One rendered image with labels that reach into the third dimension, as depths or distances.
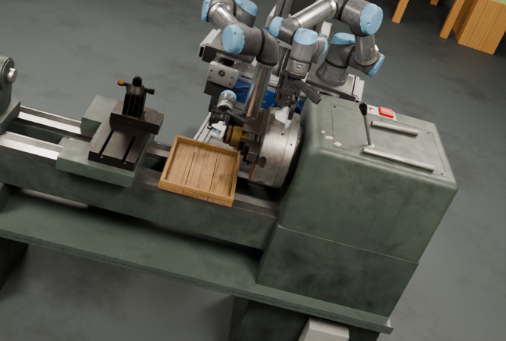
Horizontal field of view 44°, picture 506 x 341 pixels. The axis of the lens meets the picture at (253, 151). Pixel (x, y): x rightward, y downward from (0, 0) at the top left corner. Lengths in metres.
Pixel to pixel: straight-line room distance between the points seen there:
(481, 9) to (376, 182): 6.22
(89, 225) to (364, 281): 1.18
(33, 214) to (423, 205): 1.59
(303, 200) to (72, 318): 1.29
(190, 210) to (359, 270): 0.74
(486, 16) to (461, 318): 5.21
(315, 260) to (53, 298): 1.30
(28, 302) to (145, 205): 0.87
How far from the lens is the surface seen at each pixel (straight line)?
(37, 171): 2.63
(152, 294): 3.29
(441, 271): 4.21
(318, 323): 2.81
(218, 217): 2.56
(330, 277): 2.67
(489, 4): 8.45
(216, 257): 2.76
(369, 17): 2.57
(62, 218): 2.79
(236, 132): 2.50
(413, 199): 2.45
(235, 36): 2.58
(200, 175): 2.60
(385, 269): 2.66
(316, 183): 2.37
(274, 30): 2.34
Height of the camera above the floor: 2.37
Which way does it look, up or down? 31 degrees down
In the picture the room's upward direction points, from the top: 18 degrees clockwise
